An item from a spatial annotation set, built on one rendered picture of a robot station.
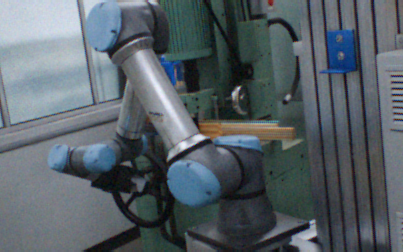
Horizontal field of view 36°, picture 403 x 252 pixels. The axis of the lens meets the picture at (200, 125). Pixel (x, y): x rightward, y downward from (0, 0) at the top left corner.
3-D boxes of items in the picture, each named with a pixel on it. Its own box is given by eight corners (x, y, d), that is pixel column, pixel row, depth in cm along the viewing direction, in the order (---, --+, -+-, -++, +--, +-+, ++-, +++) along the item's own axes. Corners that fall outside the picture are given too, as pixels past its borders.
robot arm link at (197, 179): (254, 181, 143) (142, -13, 151) (214, 201, 132) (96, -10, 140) (221, 201, 150) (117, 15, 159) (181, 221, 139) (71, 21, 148)
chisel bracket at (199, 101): (180, 117, 228) (177, 95, 226) (203, 110, 238) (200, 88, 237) (196, 117, 223) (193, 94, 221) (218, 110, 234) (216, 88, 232)
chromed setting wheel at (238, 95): (231, 118, 228) (227, 85, 226) (249, 111, 238) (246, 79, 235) (238, 118, 226) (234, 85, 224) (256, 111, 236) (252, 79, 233)
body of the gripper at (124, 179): (115, 194, 190) (85, 186, 181) (120, 167, 192) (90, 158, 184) (132, 194, 185) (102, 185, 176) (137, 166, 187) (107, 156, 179)
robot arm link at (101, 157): (122, 137, 168) (97, 140, 175) (91, 147, 160) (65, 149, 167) (129, 165, 169) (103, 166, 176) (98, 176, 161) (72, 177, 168)
